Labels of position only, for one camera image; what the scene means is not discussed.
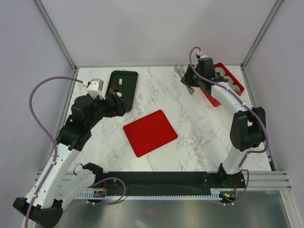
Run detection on metal tongs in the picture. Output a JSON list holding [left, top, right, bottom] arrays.
[[174, 63, 194, 95]]

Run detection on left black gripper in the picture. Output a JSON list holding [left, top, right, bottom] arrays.
[[87, 92, 129, 129]]

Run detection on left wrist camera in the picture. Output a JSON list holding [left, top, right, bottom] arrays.
[[86, 79, 105, 100]]

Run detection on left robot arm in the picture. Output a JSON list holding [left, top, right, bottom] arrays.
[[13, 92, 129, 228]]

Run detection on purple cable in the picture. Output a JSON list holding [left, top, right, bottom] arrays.
[[25, 76, 88, 228], [189, 47, 269, 207]]

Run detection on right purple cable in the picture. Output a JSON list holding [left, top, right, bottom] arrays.
[[189, 47, 269, 207]]

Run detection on white cable duct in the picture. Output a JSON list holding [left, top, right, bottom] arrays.
[[76, 189, 237, 200]]

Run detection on red chocolate box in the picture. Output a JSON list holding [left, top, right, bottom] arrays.
[[200, 63, 245, 107]]

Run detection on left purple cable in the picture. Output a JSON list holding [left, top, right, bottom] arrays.
[[25, 76, 88, 228]]

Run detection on red box lid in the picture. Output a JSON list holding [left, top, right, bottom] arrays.
[[123, 110, 178, 158]]

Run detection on dark green tray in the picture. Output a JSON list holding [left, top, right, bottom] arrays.
[[105, 70, 139, 113]]

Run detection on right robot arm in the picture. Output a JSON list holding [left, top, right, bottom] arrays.
[[181, 57, 268, 188]]

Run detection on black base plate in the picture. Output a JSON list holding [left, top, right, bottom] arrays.
[[101, 171, 246, 196]]

